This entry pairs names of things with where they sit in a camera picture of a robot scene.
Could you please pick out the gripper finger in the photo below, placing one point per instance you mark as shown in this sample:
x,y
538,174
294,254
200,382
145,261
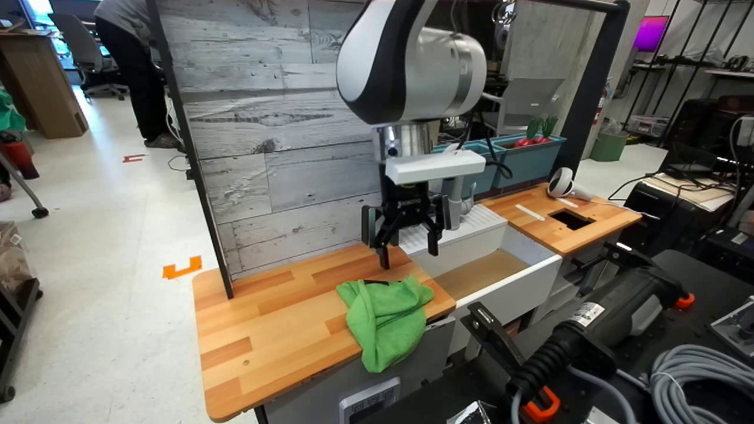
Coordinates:
x,y
383,238
435,229

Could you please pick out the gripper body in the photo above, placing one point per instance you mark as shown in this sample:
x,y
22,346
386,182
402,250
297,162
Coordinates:
x,y
409,203

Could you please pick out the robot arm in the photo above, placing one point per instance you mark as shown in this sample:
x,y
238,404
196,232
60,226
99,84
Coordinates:
x,y
406,70

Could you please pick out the green towel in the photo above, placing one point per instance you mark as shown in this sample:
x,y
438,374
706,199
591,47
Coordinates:
x,y
386,321

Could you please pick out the grey tap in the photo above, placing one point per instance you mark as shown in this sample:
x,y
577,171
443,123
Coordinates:
x,y
456,206

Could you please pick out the white sink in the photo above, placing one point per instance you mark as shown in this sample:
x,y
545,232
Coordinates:
x,y
500,271

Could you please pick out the teal planter box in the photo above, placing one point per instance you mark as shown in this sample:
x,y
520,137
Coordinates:
x,y
524,162

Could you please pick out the black clamp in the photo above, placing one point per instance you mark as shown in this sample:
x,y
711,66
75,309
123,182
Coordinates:
x,y
489,338
615,259

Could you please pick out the toy kitchen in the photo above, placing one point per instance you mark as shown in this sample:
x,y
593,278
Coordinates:
x,y
283,153

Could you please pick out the white hand controller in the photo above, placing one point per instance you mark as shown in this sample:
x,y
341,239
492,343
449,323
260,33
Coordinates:
x,y
562,184

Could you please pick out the red toy radishes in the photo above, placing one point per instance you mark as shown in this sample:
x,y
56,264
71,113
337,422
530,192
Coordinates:
x,y
536,134

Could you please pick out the grey chair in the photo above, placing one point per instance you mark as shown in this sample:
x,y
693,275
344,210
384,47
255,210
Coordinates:
x,y
524,103

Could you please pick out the green bin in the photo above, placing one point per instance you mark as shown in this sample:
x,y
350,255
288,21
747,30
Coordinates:
x,y
608,147

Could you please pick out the fire extinguisher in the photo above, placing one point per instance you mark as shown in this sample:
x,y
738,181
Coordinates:
x,y
599,106

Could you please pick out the black computer case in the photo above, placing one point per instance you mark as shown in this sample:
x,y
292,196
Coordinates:
x,y
660,221

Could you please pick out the monitor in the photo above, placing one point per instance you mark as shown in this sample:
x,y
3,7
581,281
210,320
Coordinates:
x,y
650,32

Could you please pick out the person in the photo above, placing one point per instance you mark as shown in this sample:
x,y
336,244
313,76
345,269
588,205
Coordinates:
x,y
132,65

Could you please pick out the office chair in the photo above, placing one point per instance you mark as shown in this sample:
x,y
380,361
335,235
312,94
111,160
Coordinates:
x,y
82,50

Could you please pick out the wooden desk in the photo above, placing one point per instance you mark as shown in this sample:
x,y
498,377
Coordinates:
x,y
41,82

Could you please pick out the black cart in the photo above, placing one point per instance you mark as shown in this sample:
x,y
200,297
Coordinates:
x,y
15,330

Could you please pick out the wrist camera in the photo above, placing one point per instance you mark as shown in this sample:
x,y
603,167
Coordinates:
x,y
433,166

